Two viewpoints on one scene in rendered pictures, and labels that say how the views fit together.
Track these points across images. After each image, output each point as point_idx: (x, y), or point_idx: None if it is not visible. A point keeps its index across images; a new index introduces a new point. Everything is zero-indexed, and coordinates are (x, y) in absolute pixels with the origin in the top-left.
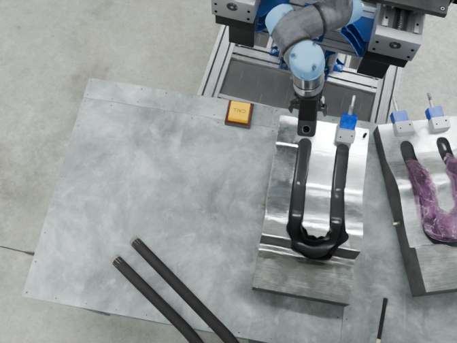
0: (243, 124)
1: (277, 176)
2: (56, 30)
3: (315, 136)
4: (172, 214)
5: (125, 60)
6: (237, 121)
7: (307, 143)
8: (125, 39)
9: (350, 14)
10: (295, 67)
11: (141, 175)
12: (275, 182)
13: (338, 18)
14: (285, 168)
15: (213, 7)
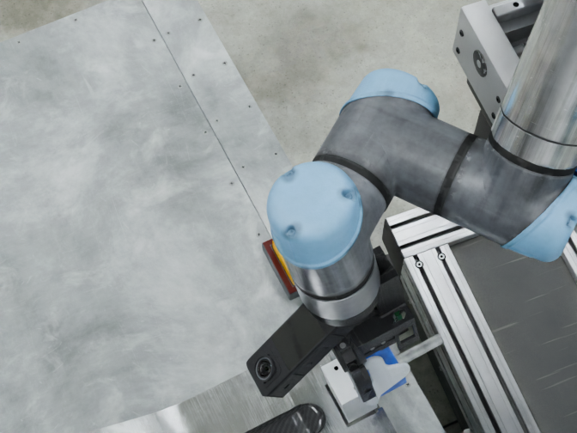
0: (283, 281)
1: (193, 413)
2: None
3: (343, 429)
4: (7, 287)
5: (403, 61)
6: (282, 264)
7: (315, 423)
8: (442, 33)
9: (519, 228)
10: (268, 197)
11: (50, 182)
12: (179, 418)
13: (485, 208)
14: (224, 418)
15: (458, 39)
